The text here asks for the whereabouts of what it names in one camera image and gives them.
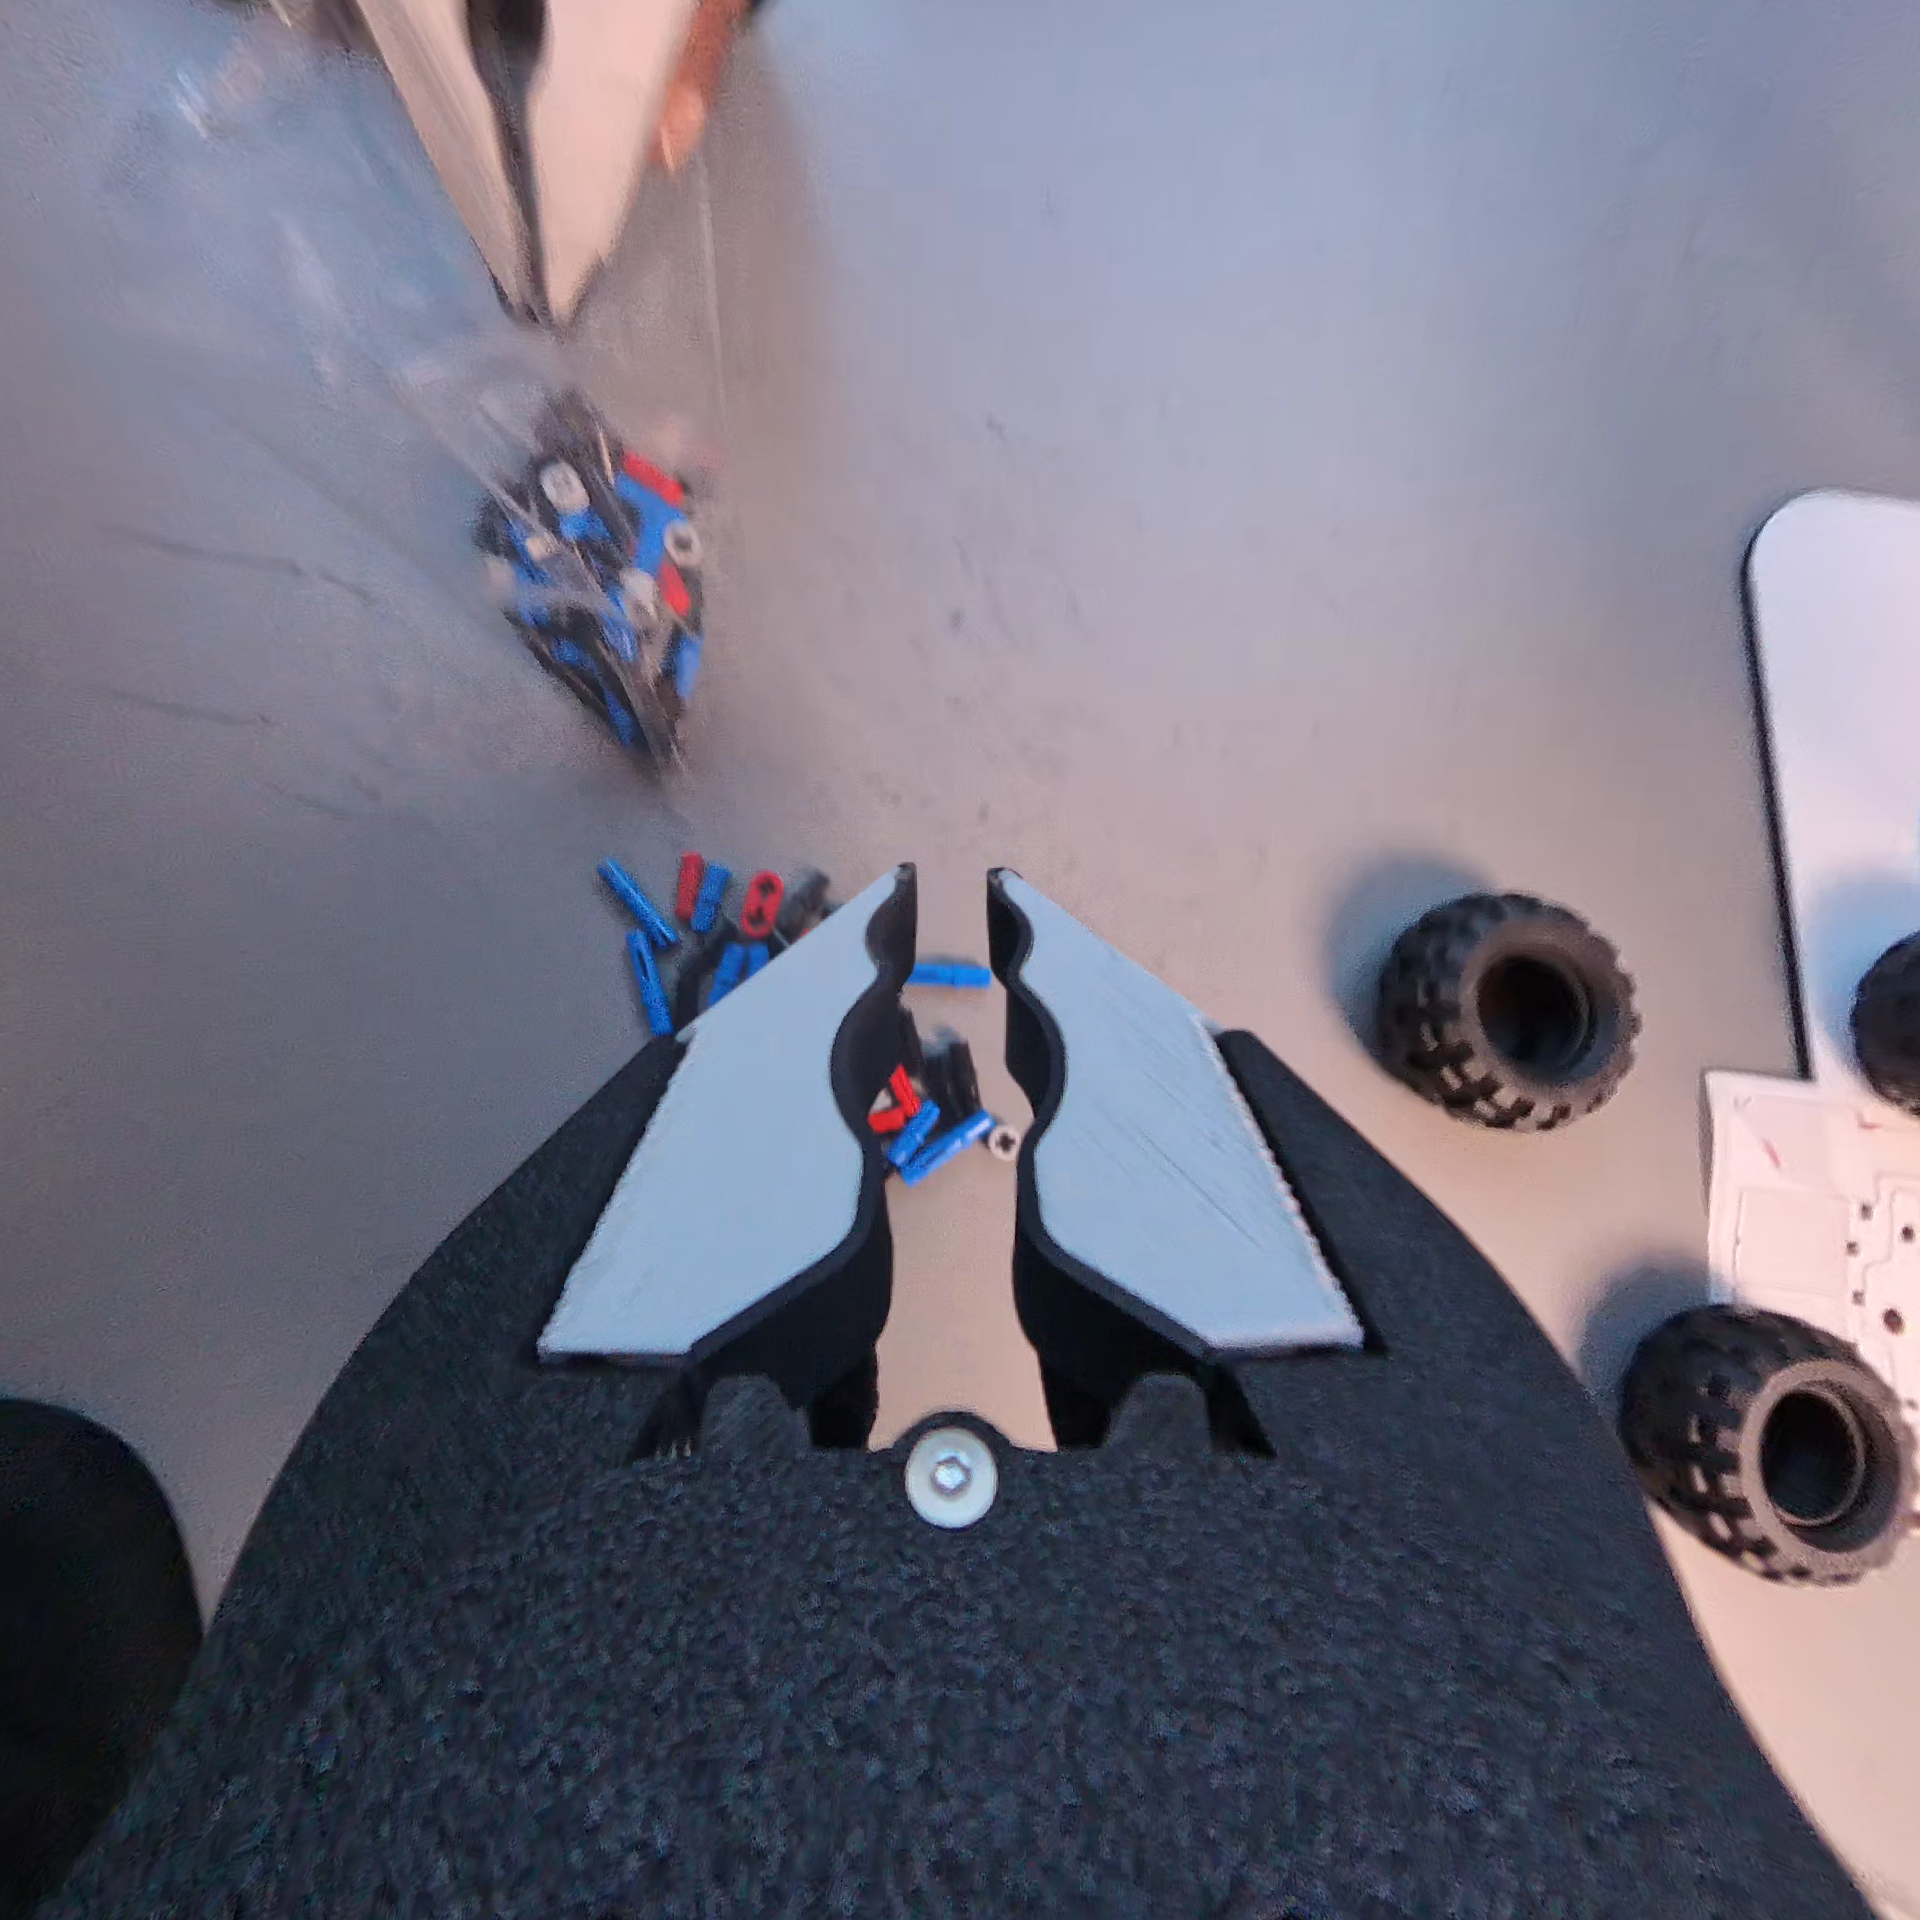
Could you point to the grey desk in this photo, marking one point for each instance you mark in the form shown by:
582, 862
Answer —
1202, 451

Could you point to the large pile of toy pins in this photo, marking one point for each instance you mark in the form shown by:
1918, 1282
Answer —
916, 1110

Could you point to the white desk lamp stand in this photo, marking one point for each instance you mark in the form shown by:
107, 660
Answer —
1846, 781

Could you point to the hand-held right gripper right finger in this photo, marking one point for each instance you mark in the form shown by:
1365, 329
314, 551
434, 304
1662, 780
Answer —
1186, 1169

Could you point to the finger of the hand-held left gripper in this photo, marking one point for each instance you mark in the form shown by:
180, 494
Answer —
420, 47
602, 74

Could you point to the white sticker sheet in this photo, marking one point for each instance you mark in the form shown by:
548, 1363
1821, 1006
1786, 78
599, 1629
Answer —
1815, 1217

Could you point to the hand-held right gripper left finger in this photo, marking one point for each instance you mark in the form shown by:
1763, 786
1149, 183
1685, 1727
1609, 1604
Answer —
721, 1185

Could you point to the clear plastic bag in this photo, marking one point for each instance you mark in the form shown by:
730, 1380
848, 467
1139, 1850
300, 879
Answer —
391, 329

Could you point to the person's left hand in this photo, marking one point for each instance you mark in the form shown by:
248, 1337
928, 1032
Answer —
704, 74

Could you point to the black toy tyre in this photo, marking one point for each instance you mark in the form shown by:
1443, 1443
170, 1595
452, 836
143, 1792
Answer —
1696, 1425
1889, 1021
1439, 1021

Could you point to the small cluster of toy pins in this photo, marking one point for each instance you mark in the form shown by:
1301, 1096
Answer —
602, 586

